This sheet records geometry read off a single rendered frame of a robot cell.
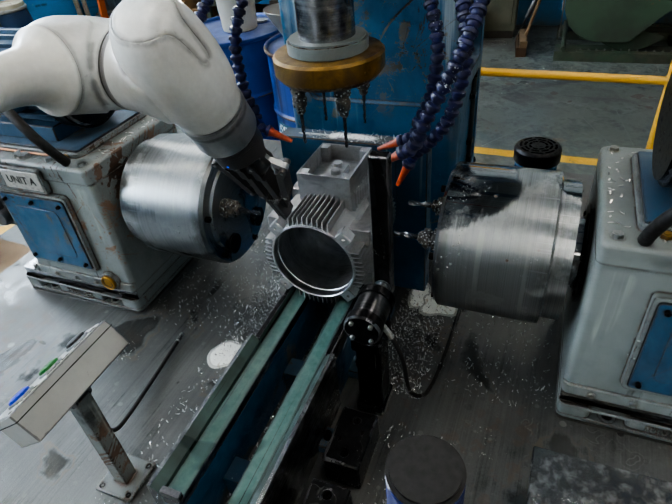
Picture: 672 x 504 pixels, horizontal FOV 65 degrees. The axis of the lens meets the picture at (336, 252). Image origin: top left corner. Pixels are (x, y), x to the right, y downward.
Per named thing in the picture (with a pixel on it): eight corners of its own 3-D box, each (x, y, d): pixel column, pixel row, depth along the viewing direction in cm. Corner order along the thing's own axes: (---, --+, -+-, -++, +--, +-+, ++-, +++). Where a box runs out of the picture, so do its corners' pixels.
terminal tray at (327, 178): (324, 175, 105) (320, 142, 101) (375, 181, 101) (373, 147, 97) (299, 207, 96) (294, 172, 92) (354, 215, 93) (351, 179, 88)
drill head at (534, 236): (417, 241, 111) (418, 131, 96) (634, 275, 97) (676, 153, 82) (382, 323, 93) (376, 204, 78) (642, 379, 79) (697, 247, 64)
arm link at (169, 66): (259, 76, 67) (176, 67, 71) (200, -29, 53) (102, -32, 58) (226, 148, 63) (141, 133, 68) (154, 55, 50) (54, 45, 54)
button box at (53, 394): (110, 353, 81) (83, 329, 79) (130, 342, 76) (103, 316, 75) (21, 449, 68) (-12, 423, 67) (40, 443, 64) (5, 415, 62)
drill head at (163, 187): (160, 202, 133) (128, 107, 118) (290, 222, 121) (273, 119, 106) (92, 261, 115) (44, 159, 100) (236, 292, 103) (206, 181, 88)
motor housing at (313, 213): (313, 234, 116) (303, 156, 104) (397, 248, 109) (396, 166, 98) (272, 293, 101) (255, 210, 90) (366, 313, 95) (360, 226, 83)
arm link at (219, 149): (191, 76, 70) (212, 105, 75) (166, 134, 67) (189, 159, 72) (251, 80, 67) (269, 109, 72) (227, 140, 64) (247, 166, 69)
